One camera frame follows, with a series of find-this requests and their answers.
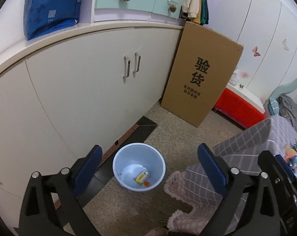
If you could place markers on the pink butterfly sticker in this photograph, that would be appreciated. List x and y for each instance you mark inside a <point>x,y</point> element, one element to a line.
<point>255,52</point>

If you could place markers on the teal bunk bed frame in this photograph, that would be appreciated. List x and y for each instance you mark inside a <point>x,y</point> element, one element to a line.
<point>290,89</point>

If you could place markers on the teal drawer stair unit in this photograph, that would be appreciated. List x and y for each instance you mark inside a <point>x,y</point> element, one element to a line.
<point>145,10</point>

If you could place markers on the grey checked tablecloth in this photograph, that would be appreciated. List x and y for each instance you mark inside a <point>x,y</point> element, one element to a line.
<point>274,134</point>

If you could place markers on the hanging clothes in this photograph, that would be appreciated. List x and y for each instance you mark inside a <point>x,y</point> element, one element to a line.
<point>196,11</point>

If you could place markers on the red box with white lid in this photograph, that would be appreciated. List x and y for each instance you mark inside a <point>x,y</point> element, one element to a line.
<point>240,105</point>

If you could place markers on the grey folded duvet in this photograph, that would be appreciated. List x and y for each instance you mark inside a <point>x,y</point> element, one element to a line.
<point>288,109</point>

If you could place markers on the tall cardboard box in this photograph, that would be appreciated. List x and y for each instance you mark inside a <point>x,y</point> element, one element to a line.
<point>204,63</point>

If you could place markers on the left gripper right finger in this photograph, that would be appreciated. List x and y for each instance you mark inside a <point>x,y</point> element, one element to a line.
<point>261,213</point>

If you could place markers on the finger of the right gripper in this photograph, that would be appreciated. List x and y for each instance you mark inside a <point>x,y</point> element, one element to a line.
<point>284,184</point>

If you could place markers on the blue plastic bag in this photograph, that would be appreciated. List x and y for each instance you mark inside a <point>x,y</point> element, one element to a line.
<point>45,16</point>

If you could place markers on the light blue plastic bin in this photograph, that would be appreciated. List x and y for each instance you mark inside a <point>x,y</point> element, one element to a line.
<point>134,158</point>

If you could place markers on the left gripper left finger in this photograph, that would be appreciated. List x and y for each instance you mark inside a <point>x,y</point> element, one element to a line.
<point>38,215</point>

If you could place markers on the white wardrobe doors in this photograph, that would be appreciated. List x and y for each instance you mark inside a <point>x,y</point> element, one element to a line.
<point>271,25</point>

